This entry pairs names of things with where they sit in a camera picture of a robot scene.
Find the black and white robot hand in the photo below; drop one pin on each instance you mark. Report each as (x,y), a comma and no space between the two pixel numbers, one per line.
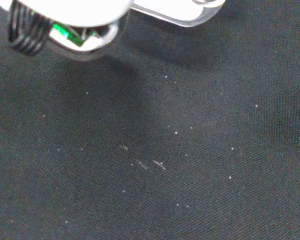
(77,12)

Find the black bench cloth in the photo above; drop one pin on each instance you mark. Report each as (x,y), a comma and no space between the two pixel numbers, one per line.
(150,150)

